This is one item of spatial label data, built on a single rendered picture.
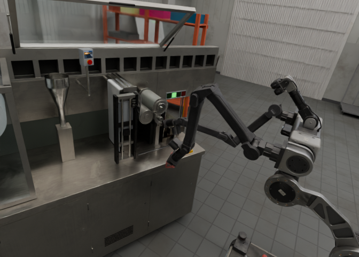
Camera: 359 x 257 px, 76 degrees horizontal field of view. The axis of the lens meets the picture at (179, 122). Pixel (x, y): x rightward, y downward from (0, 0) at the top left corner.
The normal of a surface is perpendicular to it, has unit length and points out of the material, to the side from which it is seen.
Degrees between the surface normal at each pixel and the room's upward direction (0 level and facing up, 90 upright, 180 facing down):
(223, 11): 90
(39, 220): 90
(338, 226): 90
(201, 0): 90
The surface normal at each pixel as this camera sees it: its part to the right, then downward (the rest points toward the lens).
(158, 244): 0.11, -0.88
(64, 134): 0.57, 0.44
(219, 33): -0.51, 0.34
